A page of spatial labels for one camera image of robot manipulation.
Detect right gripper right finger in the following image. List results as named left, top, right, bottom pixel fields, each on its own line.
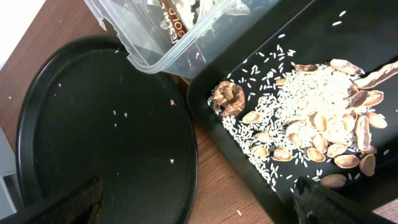
left=293, top=177, right=391, bottom=224

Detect clear plastic bin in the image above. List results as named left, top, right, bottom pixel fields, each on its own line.
left=85, top=0, right=277, bottom=78

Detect round black serving tray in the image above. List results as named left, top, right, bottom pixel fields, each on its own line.
left=16, top=35, right=198, bottom=223

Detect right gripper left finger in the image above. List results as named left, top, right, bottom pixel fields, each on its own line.
left=1, top=176, right=103, bottom=224

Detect black rectangular tray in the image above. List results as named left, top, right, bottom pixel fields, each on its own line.
left=187, top=0, right=397, bottom=223

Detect grey plastic dishwasher rack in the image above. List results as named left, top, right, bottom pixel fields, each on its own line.
left=0, top=128, right=24, bottom=219

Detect food scraps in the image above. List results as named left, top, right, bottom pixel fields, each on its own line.
left=207, top=47, right=397, bottom=193

